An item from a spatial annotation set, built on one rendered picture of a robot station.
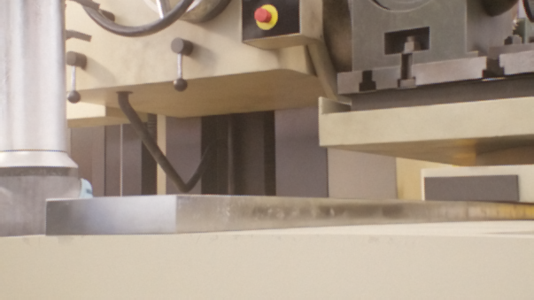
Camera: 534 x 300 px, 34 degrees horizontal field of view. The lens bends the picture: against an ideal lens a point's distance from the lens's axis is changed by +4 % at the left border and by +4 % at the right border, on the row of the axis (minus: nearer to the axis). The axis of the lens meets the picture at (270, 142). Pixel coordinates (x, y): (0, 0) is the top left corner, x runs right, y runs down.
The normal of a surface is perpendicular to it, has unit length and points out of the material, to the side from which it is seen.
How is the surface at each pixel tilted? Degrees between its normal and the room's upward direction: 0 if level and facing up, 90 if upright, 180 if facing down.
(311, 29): 90
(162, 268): 90
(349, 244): 90
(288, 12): 90
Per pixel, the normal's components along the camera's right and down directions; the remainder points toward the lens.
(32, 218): 0.43, -0.14
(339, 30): -0.43, 0.41
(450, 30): -0.50, -0.07
